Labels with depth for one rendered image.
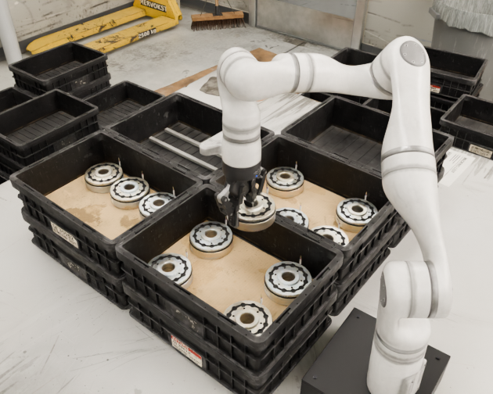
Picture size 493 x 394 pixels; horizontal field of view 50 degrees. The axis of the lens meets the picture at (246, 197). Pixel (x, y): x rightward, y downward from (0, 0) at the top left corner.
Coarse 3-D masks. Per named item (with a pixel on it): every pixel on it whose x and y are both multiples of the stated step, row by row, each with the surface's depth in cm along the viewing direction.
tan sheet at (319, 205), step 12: (264, 192) 143; (312, 192) 144; (324, 192) 144; (276, 204) 140; (288, 204) 140; (312, 204) 140; (324, 204) 140; (336, 204) 140; (312, 216) 136; (324, 216) 136; (348, 240) 129
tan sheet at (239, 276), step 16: (240, 240) 129; (192, 256) 124; (224, 256) 124; (240, 256) 124; (256, 256) 124; (272, 256) 124; (208, 272) 120; (224, 272) 120; (240, 272) 120; (256, 272) 120; (192, 288) 116; (208, 288) 116; (224, 288) 116; (240, 288) 116; (256, 288) 116; (224, 304) 113; (272, 304) 113
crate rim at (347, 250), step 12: (264, 144) 144; (300, 144) 144; (324, 156) 140; (360, 168) 135; (216, 180) 131; (276, 216) 120; (384, 216) 122; (300, 228) 117; (372, 228) 119; (324, 240) 114; (360, 240) 115; (348, 252) 112
